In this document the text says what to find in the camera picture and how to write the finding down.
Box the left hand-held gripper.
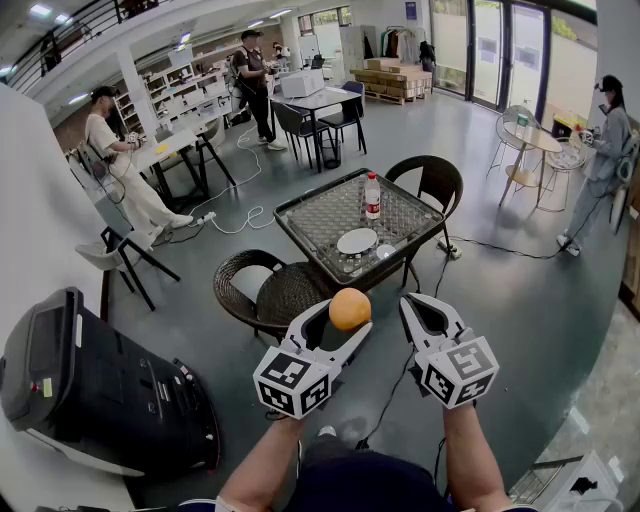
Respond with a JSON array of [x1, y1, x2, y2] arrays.
[[253, 298, 374, 420]]

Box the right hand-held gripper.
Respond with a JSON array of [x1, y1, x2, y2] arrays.
[[398, 292, 501, 411]]

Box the orange fruit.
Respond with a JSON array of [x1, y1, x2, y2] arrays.
[[328, 288, 373, 333]]

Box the white round plate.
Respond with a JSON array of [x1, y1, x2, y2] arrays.
[[336, 227, 380, 256]]

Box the person's left forearm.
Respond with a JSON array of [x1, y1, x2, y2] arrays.
[[217, 414, 306, 512]]

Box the person's right forearm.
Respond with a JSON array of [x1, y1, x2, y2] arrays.
[[442, 402, 514, 512]]

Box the dark wicker armchair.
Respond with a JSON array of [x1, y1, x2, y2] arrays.
[[383, 154, 465, 236], [213, 248, 341, 346]]

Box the person's dark trousers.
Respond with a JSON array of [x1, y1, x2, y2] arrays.
[[302, 433, 386, 459]]

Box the glass-top dark wicker table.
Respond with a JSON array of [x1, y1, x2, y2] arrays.
[[272, 167, 448, 296]]

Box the clear red-capped water bottle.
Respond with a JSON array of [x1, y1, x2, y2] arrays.
[[364, 171, 382, 221]]

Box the person's navy shirt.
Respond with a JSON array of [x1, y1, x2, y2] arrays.
[[177, 442, 541, 512]]

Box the round wooden side table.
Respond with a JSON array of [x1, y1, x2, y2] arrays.
[[498, 120, 564, 209]]

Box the dark blue dining chair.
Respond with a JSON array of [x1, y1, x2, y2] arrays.
[[272, 101, 334, 164], [318, 82, 369, 155]]

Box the black wheeled machine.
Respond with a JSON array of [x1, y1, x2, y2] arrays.
[[0, 286, 221, 476]]

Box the grey-top black-legged table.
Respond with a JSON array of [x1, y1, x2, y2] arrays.
[[268, 85, 365, 174]]

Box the white chair with black legs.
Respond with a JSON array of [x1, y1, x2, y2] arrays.
[[74, 225, 181, 312]]

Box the stack of cardboard boxes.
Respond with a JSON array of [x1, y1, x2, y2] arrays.
[[349, 58, 434, 106]]

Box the white desk with black legs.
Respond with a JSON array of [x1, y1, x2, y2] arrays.
[[132, 128, 236, 201]]

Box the clothes rack with garments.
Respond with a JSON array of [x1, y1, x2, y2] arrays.
[[362, 24, 426, 66]]

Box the white shelving unit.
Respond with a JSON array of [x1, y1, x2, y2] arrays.
[[114, 62, 231, 136]]

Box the black floor cable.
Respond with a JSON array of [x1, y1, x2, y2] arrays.
[[433, 234, 609, 301]]

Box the white extension cable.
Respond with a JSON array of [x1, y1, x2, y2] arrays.
[[187, 122, 276, 235]]

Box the black wire waste bin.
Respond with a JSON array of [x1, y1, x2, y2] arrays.
[[321, 138, 343, 170]]

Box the white wire chair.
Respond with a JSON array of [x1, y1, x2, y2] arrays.
[[487, 104, 541, 179], [537, 137, 589, 214]]

